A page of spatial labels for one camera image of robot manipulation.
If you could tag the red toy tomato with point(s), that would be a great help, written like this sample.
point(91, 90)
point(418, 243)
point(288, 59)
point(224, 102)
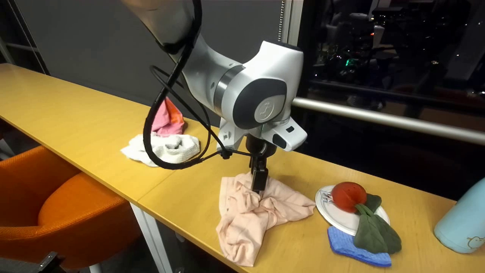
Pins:
point(349, 196)

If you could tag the orange chair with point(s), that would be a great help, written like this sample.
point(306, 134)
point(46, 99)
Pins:
point(65, 212)

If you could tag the light blue cup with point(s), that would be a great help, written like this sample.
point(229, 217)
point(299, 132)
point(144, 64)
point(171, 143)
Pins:
point(462, 222)

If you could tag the white terry towel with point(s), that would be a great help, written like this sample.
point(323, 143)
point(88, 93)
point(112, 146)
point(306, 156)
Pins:
point(167, 149)

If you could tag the blue cloth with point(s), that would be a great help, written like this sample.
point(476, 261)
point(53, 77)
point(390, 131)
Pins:
point(349, 247)

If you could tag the grey metal table leg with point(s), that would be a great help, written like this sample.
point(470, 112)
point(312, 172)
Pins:
point(152, 237)

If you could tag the dark green cloth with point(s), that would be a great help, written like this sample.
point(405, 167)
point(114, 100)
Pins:
point(373, 235)

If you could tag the white window frame post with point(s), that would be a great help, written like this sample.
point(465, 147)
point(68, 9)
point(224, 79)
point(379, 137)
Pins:
point(291, 20)

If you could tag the white paper plate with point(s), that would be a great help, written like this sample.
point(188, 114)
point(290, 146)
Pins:
point(335, 217)

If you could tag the silver metal rail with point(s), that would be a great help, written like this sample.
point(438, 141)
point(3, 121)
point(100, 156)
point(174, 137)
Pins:
point(383, 120)

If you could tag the light pink printed shirt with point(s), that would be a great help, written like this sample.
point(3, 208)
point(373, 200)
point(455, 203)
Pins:
point(247, 217)

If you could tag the bright pink cloth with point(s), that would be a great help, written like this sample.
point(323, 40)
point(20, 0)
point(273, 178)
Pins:
point(164, 121)

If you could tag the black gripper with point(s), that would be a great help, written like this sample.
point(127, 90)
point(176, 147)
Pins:
point(259, 152)

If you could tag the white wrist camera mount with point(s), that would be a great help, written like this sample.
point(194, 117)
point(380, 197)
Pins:
point(285, 137)

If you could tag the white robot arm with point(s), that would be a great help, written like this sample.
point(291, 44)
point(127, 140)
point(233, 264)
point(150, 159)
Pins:
point(252, 96)

